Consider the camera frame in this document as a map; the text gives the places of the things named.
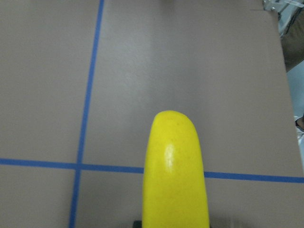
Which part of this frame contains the yellow banana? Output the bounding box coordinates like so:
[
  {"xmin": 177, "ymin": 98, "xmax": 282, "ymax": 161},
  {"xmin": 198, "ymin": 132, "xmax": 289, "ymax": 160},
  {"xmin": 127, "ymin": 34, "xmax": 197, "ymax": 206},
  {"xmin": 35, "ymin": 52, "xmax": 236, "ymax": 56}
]
[{"xmin": 142, "ymin": 111, "xmax": 210, "ymax": 228}]

